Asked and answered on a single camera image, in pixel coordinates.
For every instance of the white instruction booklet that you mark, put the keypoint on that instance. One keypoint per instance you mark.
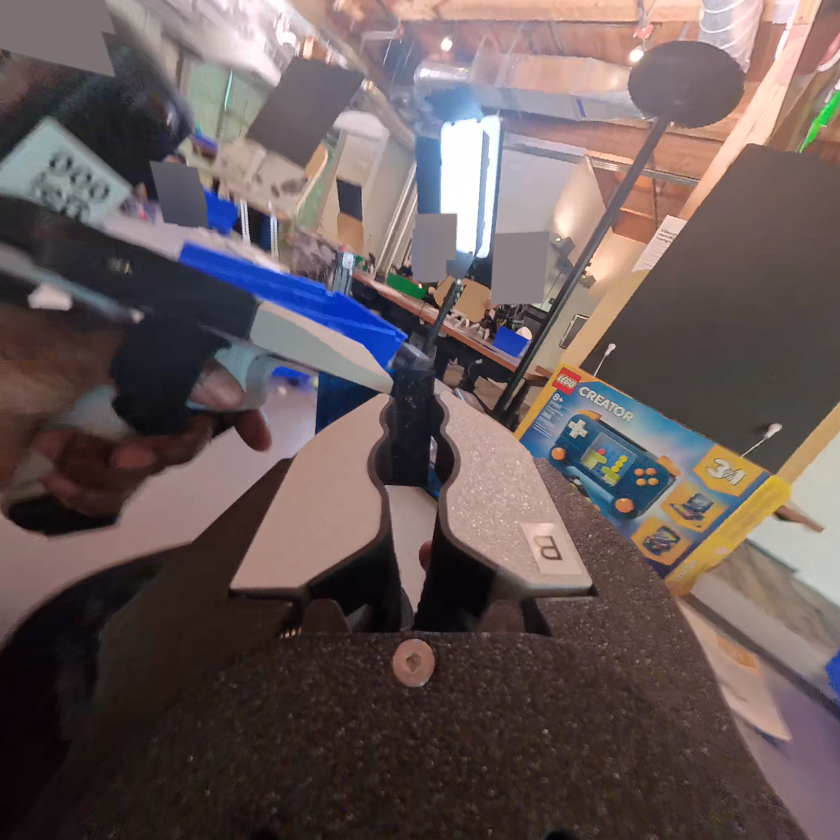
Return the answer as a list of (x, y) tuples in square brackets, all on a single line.
[(741, 676)]

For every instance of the black wall panel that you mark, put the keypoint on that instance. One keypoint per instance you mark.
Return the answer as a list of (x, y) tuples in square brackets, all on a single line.
[(735, 315)]

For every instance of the small blue bin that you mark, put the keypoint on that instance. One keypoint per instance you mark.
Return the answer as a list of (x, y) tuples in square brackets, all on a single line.
[(512, 342)]

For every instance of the blue and yellow toy box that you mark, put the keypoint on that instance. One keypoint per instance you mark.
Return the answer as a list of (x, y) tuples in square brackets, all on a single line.
[(643, 472)]

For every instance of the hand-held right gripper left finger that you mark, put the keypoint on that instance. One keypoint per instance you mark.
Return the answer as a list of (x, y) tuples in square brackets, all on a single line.
[(315, 512)]

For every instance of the person's left hand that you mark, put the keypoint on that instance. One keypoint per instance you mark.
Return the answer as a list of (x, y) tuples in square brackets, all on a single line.
[(164, 453)]

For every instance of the long wooden workbench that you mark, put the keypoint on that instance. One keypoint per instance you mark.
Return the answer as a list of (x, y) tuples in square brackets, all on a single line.
[(459, 338)]

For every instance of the silver ventilation duct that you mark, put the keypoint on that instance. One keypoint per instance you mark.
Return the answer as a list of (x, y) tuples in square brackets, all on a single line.
[(525, 85)]

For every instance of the black light stand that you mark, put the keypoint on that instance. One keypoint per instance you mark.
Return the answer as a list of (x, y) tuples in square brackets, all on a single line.
[(686, 82)]

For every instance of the tall bright light panel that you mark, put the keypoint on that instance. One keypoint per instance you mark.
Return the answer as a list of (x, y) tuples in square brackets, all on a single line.
[(466, 190)]

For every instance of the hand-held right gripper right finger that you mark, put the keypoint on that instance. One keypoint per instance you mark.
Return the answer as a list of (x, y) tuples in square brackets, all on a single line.
[(499, 499)]

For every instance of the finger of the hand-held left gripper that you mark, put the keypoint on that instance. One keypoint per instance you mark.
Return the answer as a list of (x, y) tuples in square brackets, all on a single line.
[(315, 348)]

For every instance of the green bin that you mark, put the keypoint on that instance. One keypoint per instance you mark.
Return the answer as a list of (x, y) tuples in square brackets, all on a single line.
[(401, 282)]

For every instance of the dark printed box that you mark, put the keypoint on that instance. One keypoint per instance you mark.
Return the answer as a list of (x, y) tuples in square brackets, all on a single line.
[(321, 259)]

